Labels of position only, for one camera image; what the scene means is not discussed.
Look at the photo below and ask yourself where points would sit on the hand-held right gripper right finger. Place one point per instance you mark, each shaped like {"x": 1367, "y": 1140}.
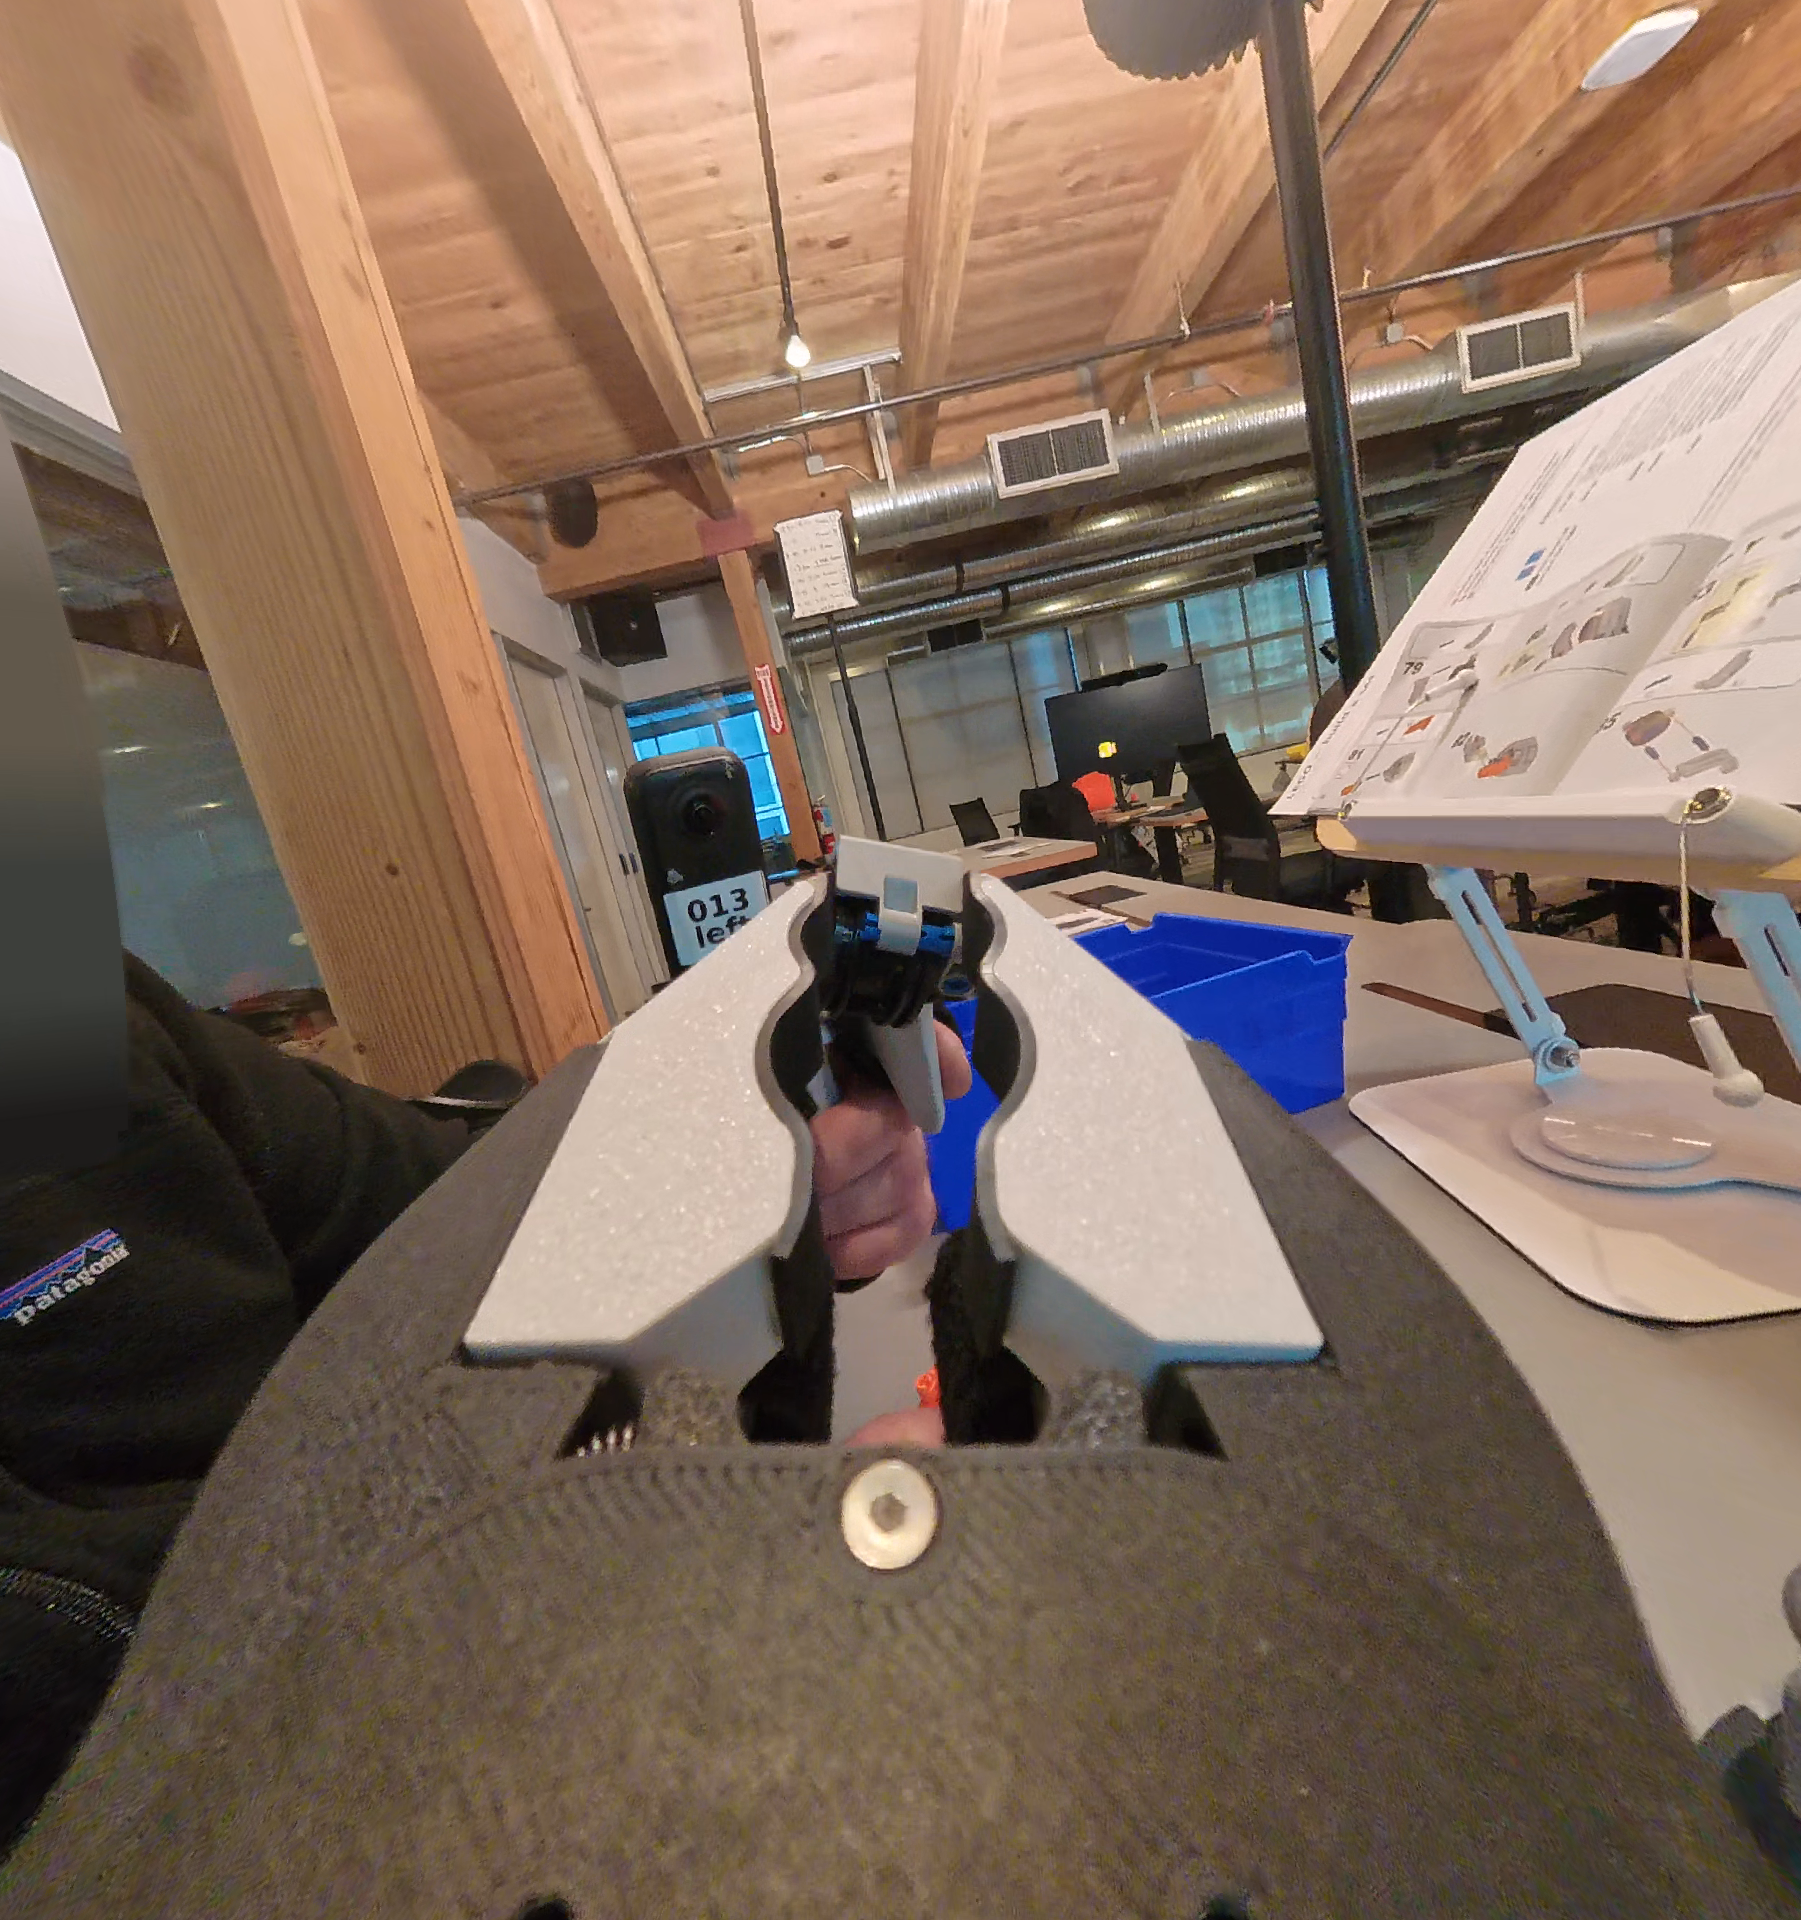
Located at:
{"x": 1155, "y": 1200}

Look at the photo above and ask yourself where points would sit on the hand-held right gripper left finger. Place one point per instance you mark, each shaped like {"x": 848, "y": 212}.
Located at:
{"x": 647, "y": 1200}

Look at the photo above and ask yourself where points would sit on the blue connector pin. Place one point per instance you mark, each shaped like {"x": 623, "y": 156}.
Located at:
{"x": 907, "y": 924}

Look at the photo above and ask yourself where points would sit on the person's left hand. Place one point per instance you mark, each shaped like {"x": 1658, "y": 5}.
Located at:
{"x": 887, "y": 1156}

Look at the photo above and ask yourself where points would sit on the blue plastic bin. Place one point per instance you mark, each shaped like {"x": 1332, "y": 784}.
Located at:
{"x": 1216, "y": 1006}

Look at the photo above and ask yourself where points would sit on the black office chair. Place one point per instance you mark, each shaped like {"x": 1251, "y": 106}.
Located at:
{"x": 1232, "y": 810}

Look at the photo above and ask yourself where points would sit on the black monitor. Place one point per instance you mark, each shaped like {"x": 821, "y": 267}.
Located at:
{"x": 1125, "y": 727}

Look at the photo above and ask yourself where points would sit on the white book stand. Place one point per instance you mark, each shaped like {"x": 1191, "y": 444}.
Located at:
{"x": 1652, "y": 1140}

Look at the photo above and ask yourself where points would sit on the open instruction booklet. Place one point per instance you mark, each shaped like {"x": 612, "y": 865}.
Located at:
{"x": 1652, "y": 571}

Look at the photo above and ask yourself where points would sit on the black ceiling pole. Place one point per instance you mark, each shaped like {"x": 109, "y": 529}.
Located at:
{"x": 1305, "y": 301}

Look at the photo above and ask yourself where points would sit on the black wall speaker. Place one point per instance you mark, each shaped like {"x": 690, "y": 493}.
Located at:
{"x": 626, "y": 624}

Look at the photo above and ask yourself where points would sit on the wooden post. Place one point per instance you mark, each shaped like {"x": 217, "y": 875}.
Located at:
{"x": 301, "y": 541}

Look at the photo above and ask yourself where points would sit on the silver ventilation duct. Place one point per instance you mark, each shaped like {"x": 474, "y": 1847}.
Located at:
{"x": 1202, "y": 451}

